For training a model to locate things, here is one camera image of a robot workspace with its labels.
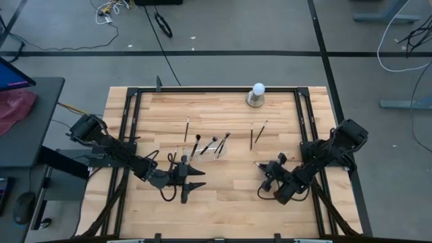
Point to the dark keyboard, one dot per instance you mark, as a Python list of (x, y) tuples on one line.
[(4, 195)]

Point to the black caster wheel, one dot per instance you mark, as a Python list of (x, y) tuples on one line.
[(46, 222)]

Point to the black computer mouse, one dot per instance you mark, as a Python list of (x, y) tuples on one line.
[(24, 207)]

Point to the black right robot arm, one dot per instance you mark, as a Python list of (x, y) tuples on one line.
[(320, 158)]

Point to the grey desk foot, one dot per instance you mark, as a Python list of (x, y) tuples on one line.
[(405, 104), (384, 18)]

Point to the grey side desk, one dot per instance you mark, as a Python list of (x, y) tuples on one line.
[(37, 135)]

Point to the black crossbar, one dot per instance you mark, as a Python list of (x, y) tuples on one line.
[(64, 163)]

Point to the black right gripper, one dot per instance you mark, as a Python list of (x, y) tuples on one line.
[(278, 170)]

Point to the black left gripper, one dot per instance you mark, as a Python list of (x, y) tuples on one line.
[(184, 179)]

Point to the black frame clamp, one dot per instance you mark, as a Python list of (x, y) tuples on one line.
[(158, 82)]

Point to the pink cloth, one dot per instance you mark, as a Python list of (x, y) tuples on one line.
[(13, 108)]

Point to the clear acrylic brush organiser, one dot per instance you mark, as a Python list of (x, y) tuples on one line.
[(206, 157)]

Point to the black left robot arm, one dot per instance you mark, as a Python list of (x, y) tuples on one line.
[(114, 148)]

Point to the black frame bracket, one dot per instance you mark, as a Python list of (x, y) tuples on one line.
[(277, 237), (157, 237)]

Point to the large fluffy black makeup brush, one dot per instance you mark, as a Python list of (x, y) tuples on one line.
[(208, 146)]

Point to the monitor with blue screen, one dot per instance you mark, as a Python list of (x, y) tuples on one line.
[(10, 77)]

